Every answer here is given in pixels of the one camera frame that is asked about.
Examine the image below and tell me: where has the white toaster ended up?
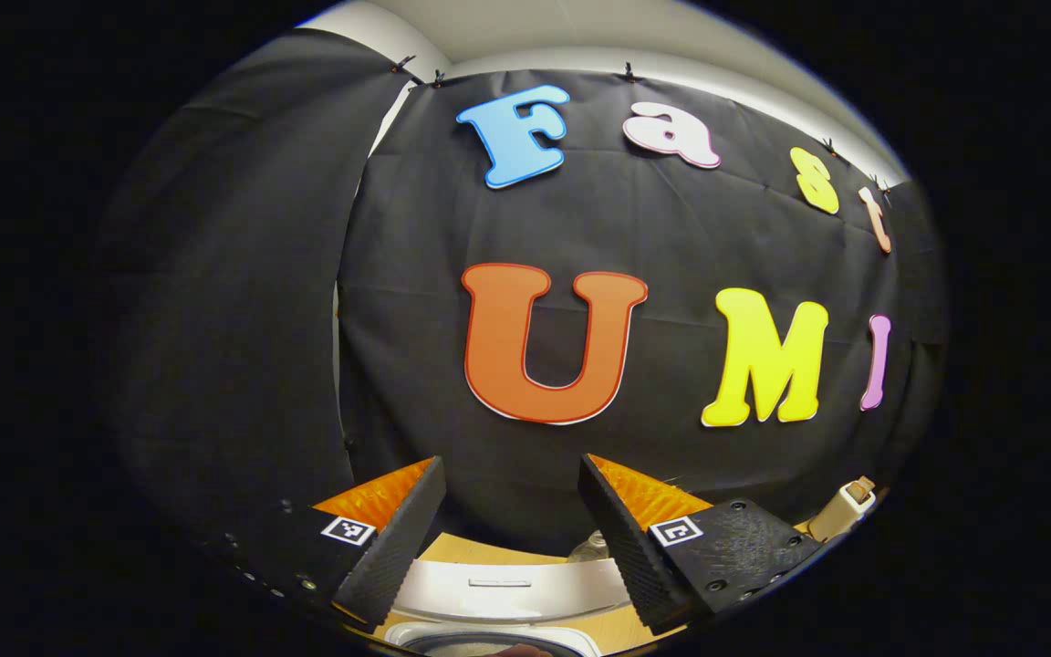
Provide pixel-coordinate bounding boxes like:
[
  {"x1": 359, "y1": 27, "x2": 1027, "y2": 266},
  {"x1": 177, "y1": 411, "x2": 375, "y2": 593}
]
[{"x1": 806, "y1": 482, "x2": 878, "y2": 541}]

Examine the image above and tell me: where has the clear plastic water bottle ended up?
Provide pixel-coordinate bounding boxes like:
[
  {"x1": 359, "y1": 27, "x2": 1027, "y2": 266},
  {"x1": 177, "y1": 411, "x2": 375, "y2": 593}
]
[{"x1": 567, "y1": 529, "x2": 613, "y2": 562}]

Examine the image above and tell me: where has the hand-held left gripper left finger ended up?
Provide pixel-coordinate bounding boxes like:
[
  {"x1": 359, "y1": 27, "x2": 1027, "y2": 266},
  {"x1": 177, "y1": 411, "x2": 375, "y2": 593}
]
[{"x1": 215, "y1": 454, "x2": 447, "y2": 632}]

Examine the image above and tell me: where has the white rice cooker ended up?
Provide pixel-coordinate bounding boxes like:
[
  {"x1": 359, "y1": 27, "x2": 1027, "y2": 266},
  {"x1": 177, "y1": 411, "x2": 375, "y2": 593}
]
[{"x1": 384, "y1": 557, "x2": 633, "y2": 657}]

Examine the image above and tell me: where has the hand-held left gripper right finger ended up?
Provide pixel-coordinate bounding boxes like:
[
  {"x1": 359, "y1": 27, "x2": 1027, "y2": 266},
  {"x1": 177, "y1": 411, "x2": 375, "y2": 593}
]
[{"x1": 578, "y1": 454, "x2": 826, "y2": 635}]

